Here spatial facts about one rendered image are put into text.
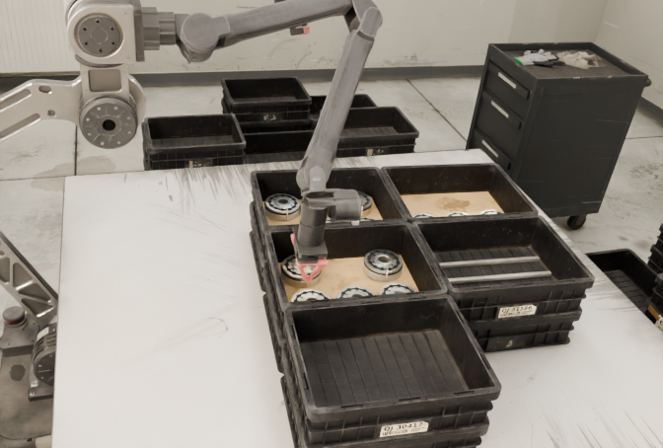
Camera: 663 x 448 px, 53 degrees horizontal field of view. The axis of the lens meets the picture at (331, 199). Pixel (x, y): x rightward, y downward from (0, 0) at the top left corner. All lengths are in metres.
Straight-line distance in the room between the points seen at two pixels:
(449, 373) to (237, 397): 0.49
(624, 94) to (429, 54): 2.21
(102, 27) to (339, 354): 0.86
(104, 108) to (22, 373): 1.00
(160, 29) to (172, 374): 0.80
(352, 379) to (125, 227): 0.96
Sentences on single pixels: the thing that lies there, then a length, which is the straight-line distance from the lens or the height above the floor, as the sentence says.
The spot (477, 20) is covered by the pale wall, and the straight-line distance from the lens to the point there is 5.41.
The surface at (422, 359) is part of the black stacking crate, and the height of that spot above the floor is 0.83.
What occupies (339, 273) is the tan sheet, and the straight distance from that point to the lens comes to 1.78.
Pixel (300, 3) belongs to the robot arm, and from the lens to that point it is 1.54.
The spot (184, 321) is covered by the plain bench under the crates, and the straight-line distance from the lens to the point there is 1.82.
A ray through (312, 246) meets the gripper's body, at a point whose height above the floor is 1.05.
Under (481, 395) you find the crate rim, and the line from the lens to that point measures 1.42.
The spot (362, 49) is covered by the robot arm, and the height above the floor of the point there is 1.42.
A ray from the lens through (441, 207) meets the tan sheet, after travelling 2.12.
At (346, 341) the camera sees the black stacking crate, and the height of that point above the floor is 0.83.
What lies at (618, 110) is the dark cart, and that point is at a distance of 3.47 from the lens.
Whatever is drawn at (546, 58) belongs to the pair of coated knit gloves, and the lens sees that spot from 3.43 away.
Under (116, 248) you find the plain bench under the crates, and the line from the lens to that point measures 2.08.
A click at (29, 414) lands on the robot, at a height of 0.24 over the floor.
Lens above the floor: 1.93
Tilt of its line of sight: 32 degrees down
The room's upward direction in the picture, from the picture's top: 6 degrees clockwise
